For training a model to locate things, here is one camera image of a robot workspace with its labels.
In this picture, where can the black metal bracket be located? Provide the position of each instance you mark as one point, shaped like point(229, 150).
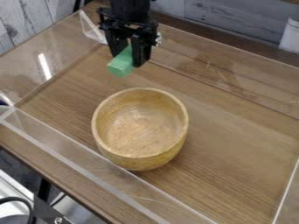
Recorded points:
point(45, 214)

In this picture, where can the brown wooden bowl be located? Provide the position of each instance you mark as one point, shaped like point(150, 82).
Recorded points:
point(139, 127)

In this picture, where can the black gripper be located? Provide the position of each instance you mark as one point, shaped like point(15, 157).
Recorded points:
point(126, 20)

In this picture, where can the black table leg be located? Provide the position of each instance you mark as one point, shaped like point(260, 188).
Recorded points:
point(45, 190)

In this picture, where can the green rectangular block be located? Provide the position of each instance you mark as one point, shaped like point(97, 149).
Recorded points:
point(121, 66)

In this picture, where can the clear acrylic barrier walls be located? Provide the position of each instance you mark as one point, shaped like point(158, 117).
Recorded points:
point(236, 175)

